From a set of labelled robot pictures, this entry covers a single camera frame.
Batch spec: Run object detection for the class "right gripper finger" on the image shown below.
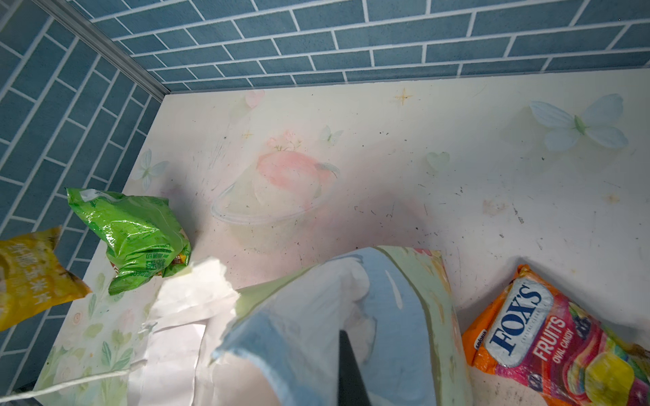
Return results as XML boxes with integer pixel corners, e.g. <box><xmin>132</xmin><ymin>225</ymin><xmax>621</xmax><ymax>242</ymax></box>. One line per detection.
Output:
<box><xmin>338</xmin><ymin>330</ymin><xmax>371</xmax><ymax>406</ymax></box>

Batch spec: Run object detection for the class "green snack bag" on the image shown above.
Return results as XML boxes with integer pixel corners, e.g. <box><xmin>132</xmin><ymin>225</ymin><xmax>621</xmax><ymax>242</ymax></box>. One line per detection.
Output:
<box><xmin>66</xmin><ymin>189</ymin><xmax>191</xmax><ymax>296</ymax></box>

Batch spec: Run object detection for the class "yellow snack bag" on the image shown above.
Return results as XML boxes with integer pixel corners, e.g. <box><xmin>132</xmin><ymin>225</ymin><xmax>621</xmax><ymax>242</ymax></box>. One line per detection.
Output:
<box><xmin>1</xmin><ymin>227</ymin><xmax>91</xmax><ymax>331</ymax></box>

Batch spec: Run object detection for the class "green floral paper bag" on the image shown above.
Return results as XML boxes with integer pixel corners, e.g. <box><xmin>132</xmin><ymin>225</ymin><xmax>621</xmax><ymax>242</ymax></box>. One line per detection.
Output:
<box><xmin>0</xmin><ymin>245</ymin><xmax>474</xmax><ymax>406</ymax></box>

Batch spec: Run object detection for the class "Fox's fruits candy bag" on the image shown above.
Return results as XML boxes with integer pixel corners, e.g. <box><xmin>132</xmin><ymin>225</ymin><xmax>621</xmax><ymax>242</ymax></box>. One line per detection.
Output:
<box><xmin>462</xmin><ymin>265</ymin><xmax>649</xmax><ymax>405</ymax></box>

